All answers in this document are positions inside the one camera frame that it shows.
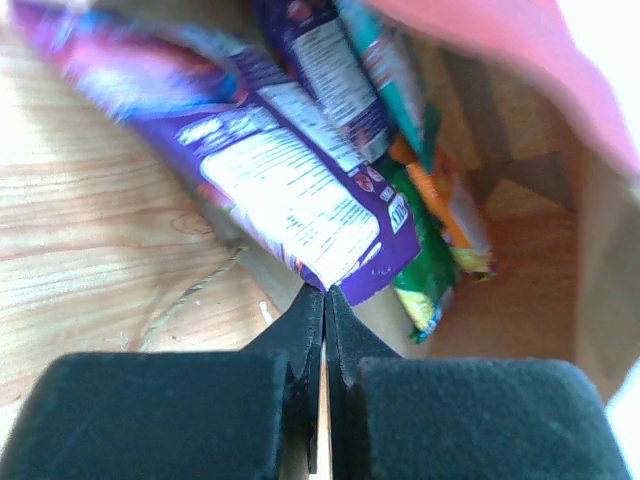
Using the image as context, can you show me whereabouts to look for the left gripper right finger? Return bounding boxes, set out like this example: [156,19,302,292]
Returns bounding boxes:
[325,288,629,479]

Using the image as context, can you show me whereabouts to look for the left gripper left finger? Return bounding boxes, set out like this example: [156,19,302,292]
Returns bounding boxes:
[1,286,324,479]

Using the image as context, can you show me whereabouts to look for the green yellow candy bag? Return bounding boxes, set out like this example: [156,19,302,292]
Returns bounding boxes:
[382,164,458,344]

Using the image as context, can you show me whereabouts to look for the purple berries candy bag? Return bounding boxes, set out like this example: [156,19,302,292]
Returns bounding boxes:
[12,1,421,304]

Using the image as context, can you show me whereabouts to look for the teal orange snack bag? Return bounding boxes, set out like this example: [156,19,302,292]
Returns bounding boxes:
[335,1,493,278]

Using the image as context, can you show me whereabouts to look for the red brown paper bag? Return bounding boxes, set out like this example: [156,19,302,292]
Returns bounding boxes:
[199,0,640,401]

